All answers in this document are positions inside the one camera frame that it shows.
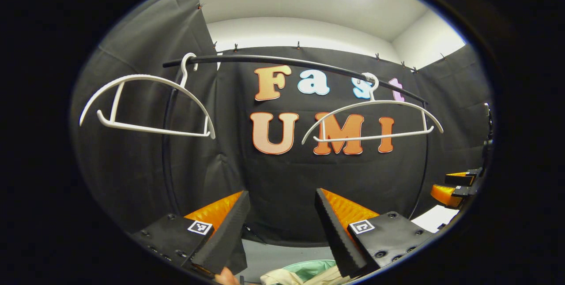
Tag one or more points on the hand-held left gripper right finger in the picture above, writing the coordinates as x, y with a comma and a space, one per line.
337, 241

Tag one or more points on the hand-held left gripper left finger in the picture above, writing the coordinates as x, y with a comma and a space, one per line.
225, 232

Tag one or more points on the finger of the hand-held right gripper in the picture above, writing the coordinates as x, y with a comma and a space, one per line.
463, 178
446, 194

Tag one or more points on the green laundry hamper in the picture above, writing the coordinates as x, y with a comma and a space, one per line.
309, 267

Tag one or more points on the cream collared shirt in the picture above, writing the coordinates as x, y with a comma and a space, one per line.
278, 277

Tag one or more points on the white plastic hanger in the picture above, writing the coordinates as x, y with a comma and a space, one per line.
141, 76
375, 102

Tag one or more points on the black backdrop cloth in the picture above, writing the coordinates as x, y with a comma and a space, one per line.
287, 188

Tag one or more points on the black clothes rail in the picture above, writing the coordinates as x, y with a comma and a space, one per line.
265, 58

